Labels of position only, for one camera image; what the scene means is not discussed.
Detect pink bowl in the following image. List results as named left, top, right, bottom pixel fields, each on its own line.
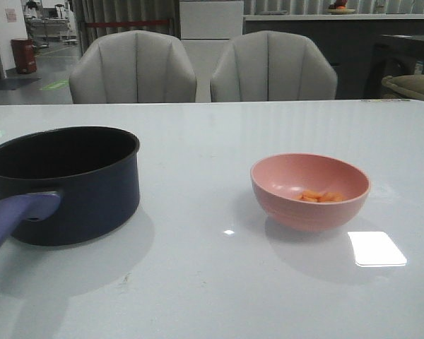
left=250, top=153, right=370, bottom=232

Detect orange ham slices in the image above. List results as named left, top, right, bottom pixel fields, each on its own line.
left=294, top=190, right=344, bottom=203

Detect dark blue saucepan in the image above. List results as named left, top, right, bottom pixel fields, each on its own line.
left=0, top=126, right=140, bottom=247

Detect right grey upholstered chair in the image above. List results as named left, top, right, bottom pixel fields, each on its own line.
left=210, top=30, right=338, bottom=102

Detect grey upholstered chair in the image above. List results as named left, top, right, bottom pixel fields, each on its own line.
left=69, top=30, right=197, bottom=104
left=210, top=30, right=338, bottom=102

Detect left grey upholstered chair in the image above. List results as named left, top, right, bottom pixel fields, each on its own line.
left=69, top=30, right=197, bottom=104

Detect white refrigerator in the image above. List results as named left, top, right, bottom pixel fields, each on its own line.
left=179, top=1, right=244, bottom=102

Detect red barrier belt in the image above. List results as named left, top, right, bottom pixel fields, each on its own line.
left=85, top=19, right=171, bottom=28

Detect dark kitchen counter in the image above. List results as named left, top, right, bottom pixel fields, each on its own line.
left=243, top=14, right=424, bottom=100

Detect fruit plate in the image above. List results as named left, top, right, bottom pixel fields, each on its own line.
left=326, top=0, right=355, bottom=15

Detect dark appliance cabinet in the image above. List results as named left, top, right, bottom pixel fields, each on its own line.
left=363, top=35, right=424, bottom=99

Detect red bin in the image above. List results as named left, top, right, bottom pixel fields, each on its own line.
left=11, top=38, right=37, bottom=74

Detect beige cushion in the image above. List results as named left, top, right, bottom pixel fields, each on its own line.
left=382, top=74, right=424, bottom=101

